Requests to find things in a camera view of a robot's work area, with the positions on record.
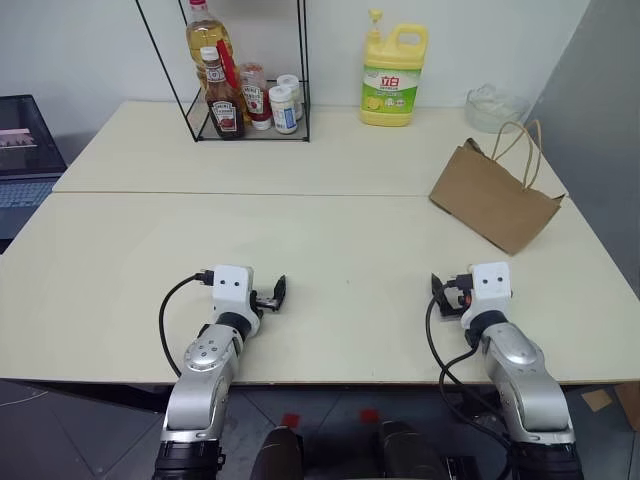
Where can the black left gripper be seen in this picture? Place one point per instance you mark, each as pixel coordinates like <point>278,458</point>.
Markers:
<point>261,300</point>

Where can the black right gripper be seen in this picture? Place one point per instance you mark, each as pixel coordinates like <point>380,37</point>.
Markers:
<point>454,302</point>

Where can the brown paper bag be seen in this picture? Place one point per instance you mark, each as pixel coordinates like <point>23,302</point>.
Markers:
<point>492,205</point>

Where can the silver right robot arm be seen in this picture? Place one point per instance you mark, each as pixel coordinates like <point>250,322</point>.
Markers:
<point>525,380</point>

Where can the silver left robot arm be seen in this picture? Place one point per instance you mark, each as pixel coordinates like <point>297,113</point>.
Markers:
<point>200,380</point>

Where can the dark rounded shape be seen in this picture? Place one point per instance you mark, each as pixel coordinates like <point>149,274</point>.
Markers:
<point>407,452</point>
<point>277,457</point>

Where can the brown cardboard piece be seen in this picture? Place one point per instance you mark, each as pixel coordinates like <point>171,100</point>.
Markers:
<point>630,405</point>
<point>597,400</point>

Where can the white seasoning jar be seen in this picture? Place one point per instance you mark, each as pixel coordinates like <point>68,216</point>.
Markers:
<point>292,85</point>
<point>284,112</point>

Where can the glass ketchup bottle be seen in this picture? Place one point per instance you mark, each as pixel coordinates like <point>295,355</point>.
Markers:
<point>225,112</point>

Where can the clear glass bowl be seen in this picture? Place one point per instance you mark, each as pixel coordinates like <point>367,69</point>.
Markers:
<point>495,110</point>

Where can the red squeeze ketchup bottle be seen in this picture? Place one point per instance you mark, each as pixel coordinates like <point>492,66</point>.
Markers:
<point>254,97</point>

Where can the yellow detergent bottle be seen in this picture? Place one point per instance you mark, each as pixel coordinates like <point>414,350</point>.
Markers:
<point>390,95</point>

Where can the cooking oil bottle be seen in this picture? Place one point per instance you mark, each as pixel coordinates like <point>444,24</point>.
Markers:
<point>202,42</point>

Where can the dark laptop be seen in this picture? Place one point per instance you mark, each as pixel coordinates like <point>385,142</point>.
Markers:
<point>22,150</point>

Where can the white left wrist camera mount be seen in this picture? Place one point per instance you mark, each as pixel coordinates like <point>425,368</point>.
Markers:
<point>231,292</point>

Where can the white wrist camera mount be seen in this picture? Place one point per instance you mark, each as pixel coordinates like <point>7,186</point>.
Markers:
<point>492,290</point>
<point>231,292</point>

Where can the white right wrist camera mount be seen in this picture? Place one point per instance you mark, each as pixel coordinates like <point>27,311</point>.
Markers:
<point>492,290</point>

